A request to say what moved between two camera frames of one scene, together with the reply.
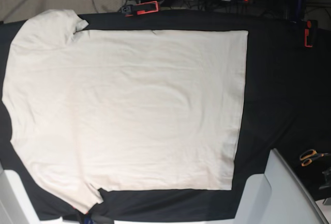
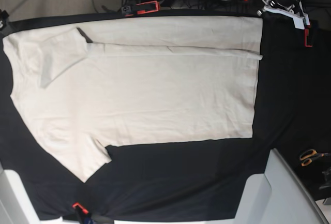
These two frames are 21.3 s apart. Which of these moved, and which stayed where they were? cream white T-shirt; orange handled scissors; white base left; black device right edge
Moved: cream white T-shirt
Stayed: black device right edge; white base left; orange handled scissors
